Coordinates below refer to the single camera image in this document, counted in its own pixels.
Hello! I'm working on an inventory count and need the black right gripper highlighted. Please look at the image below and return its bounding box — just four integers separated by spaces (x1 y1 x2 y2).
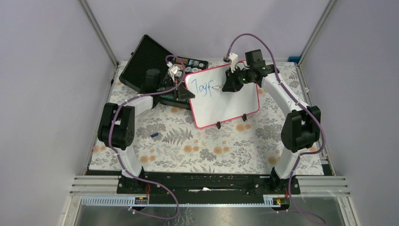
223 65 253 93

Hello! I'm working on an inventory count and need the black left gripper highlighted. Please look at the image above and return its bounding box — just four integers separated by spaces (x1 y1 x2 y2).
156 77 194 101

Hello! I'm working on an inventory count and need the pink framed whiteboard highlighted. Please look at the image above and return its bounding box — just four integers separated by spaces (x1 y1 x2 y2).
184 64 260 129

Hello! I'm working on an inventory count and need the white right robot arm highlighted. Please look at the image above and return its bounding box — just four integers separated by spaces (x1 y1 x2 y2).
222 49 321 194

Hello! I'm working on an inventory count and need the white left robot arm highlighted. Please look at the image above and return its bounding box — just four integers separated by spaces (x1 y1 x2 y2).
97 67 187 194

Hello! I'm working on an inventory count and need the black poker chip case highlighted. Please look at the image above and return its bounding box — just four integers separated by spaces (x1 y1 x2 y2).
120 34 209 94

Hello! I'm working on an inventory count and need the blue clamp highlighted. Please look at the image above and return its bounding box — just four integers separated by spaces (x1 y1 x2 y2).
287 56 301 64

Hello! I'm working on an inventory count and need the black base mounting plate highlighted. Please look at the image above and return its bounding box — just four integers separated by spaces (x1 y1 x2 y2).
117 171 301 205

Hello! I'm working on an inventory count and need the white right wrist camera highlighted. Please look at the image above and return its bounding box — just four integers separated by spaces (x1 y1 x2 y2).
223 53 238 73

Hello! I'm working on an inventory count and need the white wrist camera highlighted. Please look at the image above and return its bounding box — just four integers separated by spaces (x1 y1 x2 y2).
167 62 184 82
223 53 238 73

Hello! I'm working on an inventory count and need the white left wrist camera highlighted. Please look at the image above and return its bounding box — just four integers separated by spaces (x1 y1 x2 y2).
167 62 184 82

